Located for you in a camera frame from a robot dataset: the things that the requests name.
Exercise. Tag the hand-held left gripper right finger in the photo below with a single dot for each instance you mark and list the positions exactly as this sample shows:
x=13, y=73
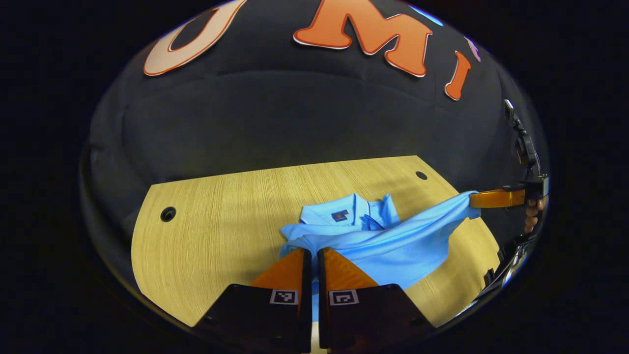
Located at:
x=322, y=275

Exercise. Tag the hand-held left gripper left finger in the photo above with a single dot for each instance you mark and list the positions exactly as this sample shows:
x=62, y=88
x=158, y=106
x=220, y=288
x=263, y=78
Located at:
x=307, y=275

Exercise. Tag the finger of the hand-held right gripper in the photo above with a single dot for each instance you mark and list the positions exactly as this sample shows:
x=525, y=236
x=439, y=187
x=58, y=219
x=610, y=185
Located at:
x=496, y=199

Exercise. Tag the light blue T-shirt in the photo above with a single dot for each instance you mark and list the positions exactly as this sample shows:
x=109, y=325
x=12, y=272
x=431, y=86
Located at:
x=393, y=246

